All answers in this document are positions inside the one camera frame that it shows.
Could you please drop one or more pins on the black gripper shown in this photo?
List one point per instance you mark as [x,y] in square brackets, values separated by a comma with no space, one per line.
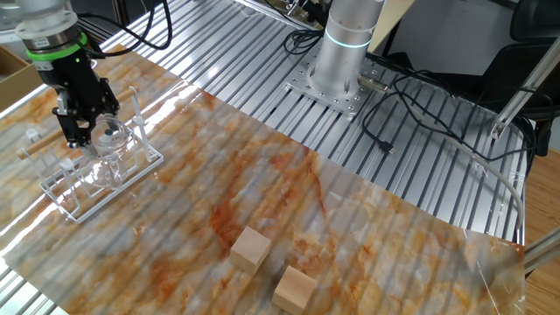
[74,85]

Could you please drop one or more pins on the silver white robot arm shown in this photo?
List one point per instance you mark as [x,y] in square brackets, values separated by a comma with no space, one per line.
[345,57]

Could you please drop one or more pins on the open cardboard box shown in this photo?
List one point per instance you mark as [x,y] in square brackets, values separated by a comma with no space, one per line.
[17,81]

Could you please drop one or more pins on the orange marble pattern mat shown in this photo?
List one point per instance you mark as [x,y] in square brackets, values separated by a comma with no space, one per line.
[175,197]

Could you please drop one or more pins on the light wooden cube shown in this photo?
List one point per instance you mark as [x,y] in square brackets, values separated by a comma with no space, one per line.
[293,291]
[249,249]

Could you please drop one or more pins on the tan wooden board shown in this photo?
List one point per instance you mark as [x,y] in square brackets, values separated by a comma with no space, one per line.
[389,22]

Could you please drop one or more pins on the black office chair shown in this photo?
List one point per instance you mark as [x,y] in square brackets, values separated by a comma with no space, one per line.
[534,17]

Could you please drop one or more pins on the silver perforated base plate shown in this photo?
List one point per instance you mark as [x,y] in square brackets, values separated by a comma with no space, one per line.
[345,102]

